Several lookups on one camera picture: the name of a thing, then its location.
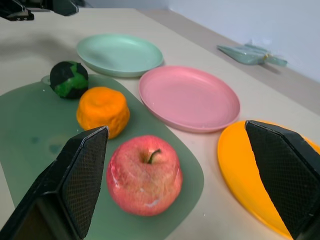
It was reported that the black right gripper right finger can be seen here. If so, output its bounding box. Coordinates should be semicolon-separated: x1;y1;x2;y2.
244;119;320;240

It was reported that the red apple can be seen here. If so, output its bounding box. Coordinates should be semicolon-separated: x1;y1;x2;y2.
106;135;184;217

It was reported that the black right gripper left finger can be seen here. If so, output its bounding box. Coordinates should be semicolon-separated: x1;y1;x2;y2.
0;125;110;240

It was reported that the orange plate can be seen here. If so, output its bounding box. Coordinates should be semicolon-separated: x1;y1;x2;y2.
217;119;320;240

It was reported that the orange mandarin fruit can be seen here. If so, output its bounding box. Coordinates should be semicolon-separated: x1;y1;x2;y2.
76;86;131;140

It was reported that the green black avocado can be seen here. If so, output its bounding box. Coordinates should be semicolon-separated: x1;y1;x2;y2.
49;60;89;100

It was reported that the green cutting mat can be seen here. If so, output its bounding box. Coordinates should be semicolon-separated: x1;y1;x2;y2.
0;73;205;240

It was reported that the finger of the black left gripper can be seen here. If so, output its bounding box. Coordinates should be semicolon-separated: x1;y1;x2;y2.
0;0;35;22
46;0;80;17

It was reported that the pink plate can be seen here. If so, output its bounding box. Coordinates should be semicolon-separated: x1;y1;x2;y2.
138;65;241;133

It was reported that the light green plate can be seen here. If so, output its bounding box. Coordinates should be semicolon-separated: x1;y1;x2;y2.
76;33;164;78

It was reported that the clear bag of green items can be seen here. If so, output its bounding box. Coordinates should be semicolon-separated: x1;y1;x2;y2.
216;39;288;68

